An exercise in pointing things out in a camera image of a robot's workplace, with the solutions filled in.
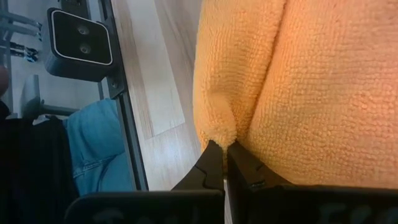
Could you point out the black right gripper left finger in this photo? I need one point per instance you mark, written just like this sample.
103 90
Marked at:
211 177

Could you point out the black metal table frame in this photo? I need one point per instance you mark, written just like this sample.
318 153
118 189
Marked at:
130 130

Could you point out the orange microfiber towel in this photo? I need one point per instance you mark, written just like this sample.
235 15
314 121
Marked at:
311 93

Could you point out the grey office chair base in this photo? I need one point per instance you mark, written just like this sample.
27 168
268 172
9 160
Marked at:
31 99

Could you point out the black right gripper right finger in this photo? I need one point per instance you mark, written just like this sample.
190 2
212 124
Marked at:
242 177

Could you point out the black table-level camera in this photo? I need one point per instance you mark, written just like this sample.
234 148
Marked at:
81 40

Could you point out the person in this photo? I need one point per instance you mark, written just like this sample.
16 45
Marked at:
93 140

